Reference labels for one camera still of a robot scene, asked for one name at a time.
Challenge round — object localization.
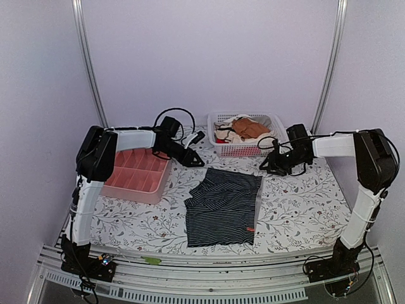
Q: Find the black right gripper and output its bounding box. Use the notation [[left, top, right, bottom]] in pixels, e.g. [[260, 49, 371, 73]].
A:
[[259, 148, 308, 176]]

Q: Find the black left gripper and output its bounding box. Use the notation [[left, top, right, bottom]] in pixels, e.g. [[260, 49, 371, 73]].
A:
[[159, 139, 205, 167]]

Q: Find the navy striped underwear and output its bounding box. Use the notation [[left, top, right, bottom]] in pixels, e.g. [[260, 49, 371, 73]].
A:
[[184, 168, 263, 248]]

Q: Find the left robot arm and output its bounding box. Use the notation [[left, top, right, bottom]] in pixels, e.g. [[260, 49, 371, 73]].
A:
[[68, 117, 205, 246]]

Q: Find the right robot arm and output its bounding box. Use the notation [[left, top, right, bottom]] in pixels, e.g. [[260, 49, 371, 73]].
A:
[[259, 124, 400, 250]]

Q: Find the pile of clothes in basket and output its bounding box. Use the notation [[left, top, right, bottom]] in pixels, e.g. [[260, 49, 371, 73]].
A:
[[213, 114, 278, 144]]

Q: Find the white plastic laundry basket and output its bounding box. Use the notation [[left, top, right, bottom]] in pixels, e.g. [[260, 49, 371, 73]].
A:
[[208, 112, 288, 157]]

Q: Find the floral table mat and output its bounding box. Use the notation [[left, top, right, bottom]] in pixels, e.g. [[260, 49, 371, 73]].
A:
[[66, 125, 360, 256]]

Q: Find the pink plastic divider box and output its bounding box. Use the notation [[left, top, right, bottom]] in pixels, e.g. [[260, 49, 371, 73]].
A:
[[101, 149, 171, 205]]

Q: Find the green leaf scrap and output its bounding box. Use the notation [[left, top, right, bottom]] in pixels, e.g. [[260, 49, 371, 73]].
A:
[[142, 256, 161, 265]]

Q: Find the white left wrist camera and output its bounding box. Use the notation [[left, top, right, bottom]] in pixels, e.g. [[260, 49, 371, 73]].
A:
[[183, 131, 205, 149]]

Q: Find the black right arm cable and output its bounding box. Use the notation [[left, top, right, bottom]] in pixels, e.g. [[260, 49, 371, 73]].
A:
[[256, 135, 289, 153]]

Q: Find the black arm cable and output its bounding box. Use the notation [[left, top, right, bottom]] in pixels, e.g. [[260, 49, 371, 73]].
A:
[[153, 108, 196, 134], [256, 135, 289, 153]]

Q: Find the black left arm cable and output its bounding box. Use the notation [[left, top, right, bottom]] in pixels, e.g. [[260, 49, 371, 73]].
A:
[[153, 108, 196, 134]]

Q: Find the front aluminium rail base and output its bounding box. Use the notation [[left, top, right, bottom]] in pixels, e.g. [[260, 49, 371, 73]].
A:
[[27, 243, 396, 304]]

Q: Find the right aluminium frame post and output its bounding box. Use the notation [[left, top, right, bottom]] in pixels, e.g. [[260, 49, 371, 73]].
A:
[[311, 0, 348, 134]]

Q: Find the aluminium frame post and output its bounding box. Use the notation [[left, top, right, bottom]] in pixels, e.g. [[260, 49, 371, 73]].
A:
[[72, 0, 109, 127], [311, 0, 348, 134]]

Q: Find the left aluminium frame post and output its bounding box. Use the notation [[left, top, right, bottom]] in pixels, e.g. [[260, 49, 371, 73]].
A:
[[72, 0, 109, 127]]

